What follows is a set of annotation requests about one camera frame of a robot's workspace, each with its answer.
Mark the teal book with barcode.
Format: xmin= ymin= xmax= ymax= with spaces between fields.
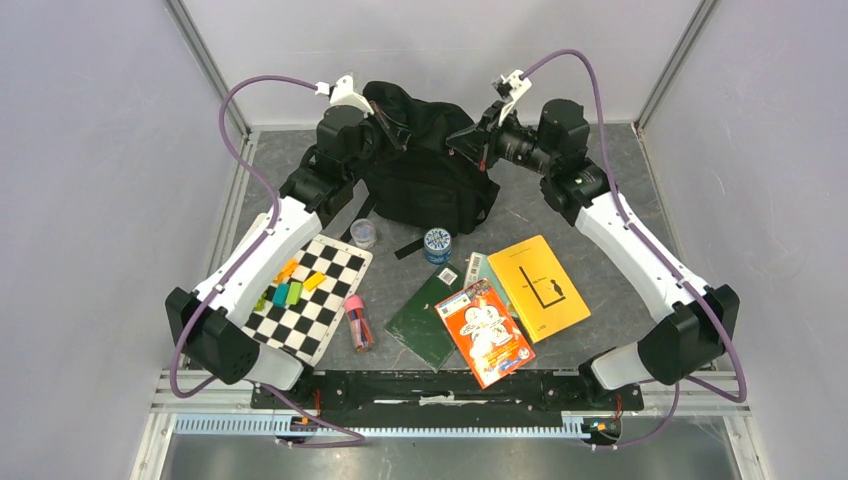
xmin=464 ymin=252 xmax=510 ymax=307

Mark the orange comic book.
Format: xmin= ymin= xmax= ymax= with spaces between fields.
xmin=436 ymin=279 xmax=535 ymax=389

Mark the clear jar of paperclips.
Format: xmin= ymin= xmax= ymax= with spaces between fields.
xmin=349 ymin=218 xmax=377 ymax=250

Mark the yellow hardcover book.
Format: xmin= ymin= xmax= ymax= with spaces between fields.
xmin=488 ymin=235 xmax=591 ymax=343

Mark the yellow toy block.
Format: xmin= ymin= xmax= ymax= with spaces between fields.
xmin=302 ymin=272 xmax=326 ymax=291

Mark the blue lidded round tub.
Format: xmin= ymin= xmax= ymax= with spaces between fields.
xmin=423 ymin=227 xmax=452 ymax=265

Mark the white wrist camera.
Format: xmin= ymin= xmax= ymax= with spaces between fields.
xmin=315 ymin=72 xmax=374 ymax=117
xmin=493 ymin=69 xmax=532 ymax=126

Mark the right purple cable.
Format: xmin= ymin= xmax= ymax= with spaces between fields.
xmin=519 ymin=48 xmax=749 ymax=452

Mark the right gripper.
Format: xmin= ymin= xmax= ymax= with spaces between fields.
xmin=446 ymin=101 xmax=555 ymax=177

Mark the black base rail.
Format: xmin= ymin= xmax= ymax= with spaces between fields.
xmin=286 ymin=369 xmax=644 ymax=428

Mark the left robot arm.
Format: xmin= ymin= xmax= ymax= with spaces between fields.
xmin=165 ymin=101 xmax=412 ymax=408

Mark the green notebook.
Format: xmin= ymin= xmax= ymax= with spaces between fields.
xmin=385 ymin=263 xmax=463 ymax=371

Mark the green toy block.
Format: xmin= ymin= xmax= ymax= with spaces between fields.
xmin=285 ymin=281 xmax=303 ymax=306

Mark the checkered chess board mat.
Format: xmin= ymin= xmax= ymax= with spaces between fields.
xmin=242 ymin=235 xmax=373 ymax=367

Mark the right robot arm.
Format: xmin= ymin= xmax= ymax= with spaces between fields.
xmin=446 ymin=99 xmax=740 ymax=408

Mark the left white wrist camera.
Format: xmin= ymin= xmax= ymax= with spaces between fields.
xmin=315 ymin=72 xmax=374 ymax=117

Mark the teal toy block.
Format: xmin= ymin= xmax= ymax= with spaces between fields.
xmin=271 ymin=283 xmax=290 ymax=308

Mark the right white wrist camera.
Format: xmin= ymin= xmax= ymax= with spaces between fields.
xmin=493 ymin=69 xmax=532 ymax=126

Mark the orange toy block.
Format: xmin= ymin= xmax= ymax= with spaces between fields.
xmin=273 ymin=259 xmax=299 ymax=284

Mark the pink capped pencil tube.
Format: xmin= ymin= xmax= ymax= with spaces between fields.
xmin=344 ymin=295 xmax=374 ymax=352

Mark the black student backpack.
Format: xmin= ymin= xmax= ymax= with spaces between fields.
xmin=356 ymin=81 xmax=500 ymax=236

